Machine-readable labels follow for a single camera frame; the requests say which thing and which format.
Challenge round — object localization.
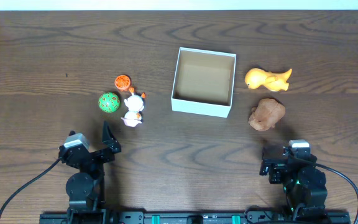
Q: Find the white pink duck figurine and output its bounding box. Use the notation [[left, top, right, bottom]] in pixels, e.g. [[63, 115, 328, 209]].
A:
[[121, 87, 145, 128]]

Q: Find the green number ball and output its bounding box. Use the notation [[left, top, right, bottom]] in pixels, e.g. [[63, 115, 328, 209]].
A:
[[98, 92, 121, 113]]

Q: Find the brown plush animal toy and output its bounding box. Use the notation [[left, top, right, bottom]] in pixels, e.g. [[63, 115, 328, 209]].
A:
[[248, 98, 285, 131]]

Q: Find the orange ribbed round toy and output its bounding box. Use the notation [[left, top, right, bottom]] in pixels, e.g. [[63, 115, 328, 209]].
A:
[[114, 75, 132, 91]]

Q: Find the yellow rubber duck toy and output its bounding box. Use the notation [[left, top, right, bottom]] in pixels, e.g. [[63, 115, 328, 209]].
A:
[[244, 68, 292, 91]]

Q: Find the white cardboard box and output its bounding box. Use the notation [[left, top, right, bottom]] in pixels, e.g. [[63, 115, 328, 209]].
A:
[[171, 47, 236, 118]]

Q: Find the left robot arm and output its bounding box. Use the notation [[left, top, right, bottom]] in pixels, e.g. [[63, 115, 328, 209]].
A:
[[58, 121, 121, 224]]

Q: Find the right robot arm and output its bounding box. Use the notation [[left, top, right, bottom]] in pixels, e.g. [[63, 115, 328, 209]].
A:
[[259, 143, 328, 220]]

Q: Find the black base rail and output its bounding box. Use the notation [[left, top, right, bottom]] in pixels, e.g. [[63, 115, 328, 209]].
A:
[[39, 210, 351, 224]]

